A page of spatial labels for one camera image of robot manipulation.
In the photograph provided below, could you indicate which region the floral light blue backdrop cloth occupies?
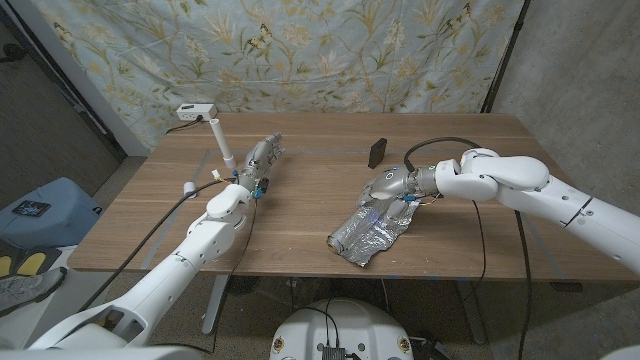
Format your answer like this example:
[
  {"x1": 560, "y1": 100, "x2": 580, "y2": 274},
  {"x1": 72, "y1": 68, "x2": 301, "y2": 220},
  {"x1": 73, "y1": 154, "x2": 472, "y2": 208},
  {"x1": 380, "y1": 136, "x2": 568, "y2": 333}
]
[{"x1": 29, "y1": 0, "x2": 526, "y2": 151}]

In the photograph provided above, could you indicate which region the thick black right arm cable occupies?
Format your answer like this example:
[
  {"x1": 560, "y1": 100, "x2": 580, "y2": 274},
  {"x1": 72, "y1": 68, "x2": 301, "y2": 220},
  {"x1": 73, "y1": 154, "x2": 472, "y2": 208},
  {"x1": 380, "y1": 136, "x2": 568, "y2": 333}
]
[{"x1": 403, "y1": 136, "x2": 532, "y2": 360}]

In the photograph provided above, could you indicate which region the white table leg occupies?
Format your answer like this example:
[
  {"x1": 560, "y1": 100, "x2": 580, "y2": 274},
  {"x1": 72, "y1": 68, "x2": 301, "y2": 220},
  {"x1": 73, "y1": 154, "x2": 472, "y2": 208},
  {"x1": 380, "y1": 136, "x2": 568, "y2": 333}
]
[{"x1": 201, "y1": 274, "x2": 231, "y2": 335}]

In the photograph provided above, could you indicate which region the thin black wrist wire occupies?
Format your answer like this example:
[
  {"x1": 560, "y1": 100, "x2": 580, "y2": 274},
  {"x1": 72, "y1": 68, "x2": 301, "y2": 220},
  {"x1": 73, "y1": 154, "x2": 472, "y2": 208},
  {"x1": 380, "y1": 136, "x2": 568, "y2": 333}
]
[
  {"x1": 459, "y1": 199, "x2": 487, "y2": 302},
  {"x1": 210, "y1": 198, "x2": 259, "y2": 354}
]

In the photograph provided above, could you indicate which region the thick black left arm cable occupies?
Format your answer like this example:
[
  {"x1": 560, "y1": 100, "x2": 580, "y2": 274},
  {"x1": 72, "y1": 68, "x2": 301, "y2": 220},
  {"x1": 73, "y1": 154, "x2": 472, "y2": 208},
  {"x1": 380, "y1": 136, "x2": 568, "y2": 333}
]
[{"x1": 77, "y1": 175, "x2": 239, "y2": 312}]

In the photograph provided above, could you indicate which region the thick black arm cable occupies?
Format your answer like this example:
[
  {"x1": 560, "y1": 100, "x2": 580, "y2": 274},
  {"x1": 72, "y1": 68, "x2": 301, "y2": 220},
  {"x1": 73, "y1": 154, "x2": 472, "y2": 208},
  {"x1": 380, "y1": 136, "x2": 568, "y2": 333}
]
[
  {"x1": 403, "y1": 136, "x2": 532, "y2": 360},
  {"x1": 77, "y1": 175, "x2": 239, "y2": 312}
]

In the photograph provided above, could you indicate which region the white robot torso dome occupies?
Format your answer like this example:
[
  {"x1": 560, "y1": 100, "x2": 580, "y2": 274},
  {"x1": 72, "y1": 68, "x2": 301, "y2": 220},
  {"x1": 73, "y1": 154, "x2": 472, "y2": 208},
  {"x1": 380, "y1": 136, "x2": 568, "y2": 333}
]
[{"x1": 269, "y1": 298, "x2": 415, "y2": 360}]

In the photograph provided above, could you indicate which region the grey sneaker shoe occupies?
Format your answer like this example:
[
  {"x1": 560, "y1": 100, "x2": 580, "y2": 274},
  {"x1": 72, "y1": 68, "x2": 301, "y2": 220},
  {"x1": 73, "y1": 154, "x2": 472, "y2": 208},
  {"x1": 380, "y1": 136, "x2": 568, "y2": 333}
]
[{"x1": 0, "y1": 266, "x2": 68, "y2": 317}]

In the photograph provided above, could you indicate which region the black rectangular package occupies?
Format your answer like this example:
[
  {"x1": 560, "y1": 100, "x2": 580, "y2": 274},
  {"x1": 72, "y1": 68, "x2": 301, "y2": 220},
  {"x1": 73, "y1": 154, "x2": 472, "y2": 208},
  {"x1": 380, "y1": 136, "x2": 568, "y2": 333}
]
[{"x1": 368, "y1": 137, "x2": 388, "y2": 170}]

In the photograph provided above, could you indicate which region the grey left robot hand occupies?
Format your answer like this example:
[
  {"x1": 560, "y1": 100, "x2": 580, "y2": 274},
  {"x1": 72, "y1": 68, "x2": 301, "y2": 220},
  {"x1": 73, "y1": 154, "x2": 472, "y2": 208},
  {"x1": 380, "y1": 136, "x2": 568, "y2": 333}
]
[{"x1": 238, "y1": 131, "x2": 287, "y2": 195}]

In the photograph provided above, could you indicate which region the black power strip cord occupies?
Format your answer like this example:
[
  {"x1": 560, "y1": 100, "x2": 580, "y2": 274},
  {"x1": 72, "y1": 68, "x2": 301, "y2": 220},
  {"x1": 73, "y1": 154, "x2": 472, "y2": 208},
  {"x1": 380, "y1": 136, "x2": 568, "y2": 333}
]
[{"x1": 165, "y1": 115, "x2": 205, "y2": 135}]

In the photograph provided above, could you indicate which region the crinkled aluminum foil roll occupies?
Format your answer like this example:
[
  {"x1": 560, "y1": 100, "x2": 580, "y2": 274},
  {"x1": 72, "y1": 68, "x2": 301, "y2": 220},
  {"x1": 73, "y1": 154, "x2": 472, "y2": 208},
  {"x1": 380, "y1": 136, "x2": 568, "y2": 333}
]
[{"x1": 326, "y1": 192, "x2": 421, "y2": 268}]

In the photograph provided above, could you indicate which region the black backdrop stand pole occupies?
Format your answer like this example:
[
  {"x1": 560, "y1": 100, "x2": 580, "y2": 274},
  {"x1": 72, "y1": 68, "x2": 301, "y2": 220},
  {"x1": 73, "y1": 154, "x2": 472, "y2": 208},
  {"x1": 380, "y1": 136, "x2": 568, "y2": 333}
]
[{"x1": 479, "y1": 0, "x2": 530, "y2": 114}]

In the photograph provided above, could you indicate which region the thin black right wrist wire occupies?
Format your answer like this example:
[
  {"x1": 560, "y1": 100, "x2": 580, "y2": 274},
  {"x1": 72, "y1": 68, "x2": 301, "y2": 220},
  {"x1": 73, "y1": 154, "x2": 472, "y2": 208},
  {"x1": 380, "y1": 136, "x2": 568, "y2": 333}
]
[{"x1": 459, "y1": 199, "x2": 487, "y2": 302}]

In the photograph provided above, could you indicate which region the black mat with yellow pads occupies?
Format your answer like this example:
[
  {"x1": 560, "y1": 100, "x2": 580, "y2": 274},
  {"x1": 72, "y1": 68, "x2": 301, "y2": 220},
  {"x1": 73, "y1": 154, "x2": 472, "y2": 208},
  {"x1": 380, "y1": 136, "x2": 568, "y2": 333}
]
[{"x1": 0, "y1": 244, "x2": 64, "y2": 279}]

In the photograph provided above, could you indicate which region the white plastic tube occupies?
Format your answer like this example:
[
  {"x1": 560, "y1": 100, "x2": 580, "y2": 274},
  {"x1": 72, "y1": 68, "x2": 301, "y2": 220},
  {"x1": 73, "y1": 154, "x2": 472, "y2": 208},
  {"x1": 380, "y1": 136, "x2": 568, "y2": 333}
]
[{"x1": 208, "y1": 117, "x2": 237, "y2": 170}]

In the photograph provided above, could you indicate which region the grey table leg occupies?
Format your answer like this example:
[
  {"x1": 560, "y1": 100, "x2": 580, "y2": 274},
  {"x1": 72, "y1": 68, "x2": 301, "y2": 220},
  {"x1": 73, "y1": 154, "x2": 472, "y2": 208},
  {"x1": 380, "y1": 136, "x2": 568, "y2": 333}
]
[{"x1": 454, "y1": 280, "x2": 489, "y2": 345}]

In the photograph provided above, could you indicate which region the black flat printed card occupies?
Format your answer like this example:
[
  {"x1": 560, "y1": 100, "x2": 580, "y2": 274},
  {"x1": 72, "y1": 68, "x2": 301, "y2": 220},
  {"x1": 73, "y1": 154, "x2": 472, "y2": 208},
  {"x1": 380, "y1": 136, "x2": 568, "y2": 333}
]
[{"x1": 11, "y1": 200, "x2": 52, "y2": 218}]

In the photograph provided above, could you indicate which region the thin black left wrist wire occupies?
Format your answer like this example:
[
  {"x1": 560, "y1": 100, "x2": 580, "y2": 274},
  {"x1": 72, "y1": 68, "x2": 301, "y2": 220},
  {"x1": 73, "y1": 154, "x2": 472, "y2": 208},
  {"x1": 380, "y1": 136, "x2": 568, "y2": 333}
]
[{"x1": 210, "y1": 198, "x2": 259, "y2": 354}]

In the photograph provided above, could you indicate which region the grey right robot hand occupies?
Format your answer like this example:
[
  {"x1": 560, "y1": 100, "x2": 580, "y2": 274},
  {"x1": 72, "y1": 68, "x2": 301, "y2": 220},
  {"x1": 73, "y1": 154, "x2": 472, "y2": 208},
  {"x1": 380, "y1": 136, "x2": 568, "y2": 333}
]
[{"x1": 357, "y1": 165, "x2": 420, "y2": 221}]

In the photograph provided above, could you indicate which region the white slanted frame post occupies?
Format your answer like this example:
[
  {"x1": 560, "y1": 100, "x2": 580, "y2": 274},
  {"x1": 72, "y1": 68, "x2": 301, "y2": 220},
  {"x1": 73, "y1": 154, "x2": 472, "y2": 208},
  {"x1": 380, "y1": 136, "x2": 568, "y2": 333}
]
[{"x1": 7, "y1": 0, "x2": 151, "y2": 157}]

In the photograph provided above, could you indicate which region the white power strip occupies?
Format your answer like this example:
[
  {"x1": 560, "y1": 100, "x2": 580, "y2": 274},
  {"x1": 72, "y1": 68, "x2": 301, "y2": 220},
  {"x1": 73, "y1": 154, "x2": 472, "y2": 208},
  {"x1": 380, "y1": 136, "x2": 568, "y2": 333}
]
[{"x1": 175, "y1": 103, "x2": 218, "y2": 122}]

